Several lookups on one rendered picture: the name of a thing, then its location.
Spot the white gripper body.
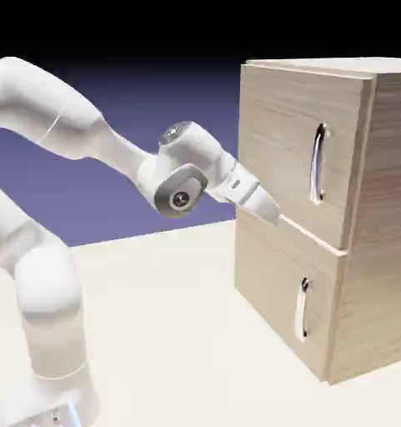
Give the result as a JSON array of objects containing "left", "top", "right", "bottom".
[{"left": 237, "top": 182, "right": 282, "bottom": 227}]

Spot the large light wood cabinet door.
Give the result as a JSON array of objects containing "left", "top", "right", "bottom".
[{"left": 237, "top": 63, "right": 378, "bottom": 250}]

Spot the small light wood cabinet door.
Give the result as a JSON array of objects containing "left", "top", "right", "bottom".
[{"left": 233, "top": 208, "right": 348, "bottom": 381}]

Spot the light wood cabinet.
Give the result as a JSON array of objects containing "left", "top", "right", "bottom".
[{"left": 233, "top": 57, "right": 401, "bottom": 385}]

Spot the long curved silver handle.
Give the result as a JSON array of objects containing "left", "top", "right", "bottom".
[{"left": 308, "top": 122, "right": 331, "bottom": 205}]

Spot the short curved silver handle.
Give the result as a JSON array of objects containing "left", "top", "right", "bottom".
[{"left": 295, "top": 277, "right": 313, "bottom": 343}]

